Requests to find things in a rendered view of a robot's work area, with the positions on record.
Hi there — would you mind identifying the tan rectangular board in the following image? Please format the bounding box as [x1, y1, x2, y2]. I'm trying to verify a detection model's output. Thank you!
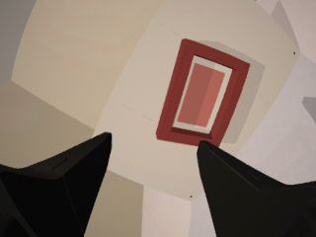
[92, 0, 300, 201]

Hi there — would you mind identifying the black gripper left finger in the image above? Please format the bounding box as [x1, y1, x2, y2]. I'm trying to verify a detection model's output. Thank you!
[0, 131, 112, 237]

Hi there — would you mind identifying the dark red picture frame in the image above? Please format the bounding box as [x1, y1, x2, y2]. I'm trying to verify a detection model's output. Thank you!
[155, 39, 250, 146]

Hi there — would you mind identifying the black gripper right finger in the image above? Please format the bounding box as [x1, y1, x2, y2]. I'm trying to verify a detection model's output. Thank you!
[197, 140, 316, 237]

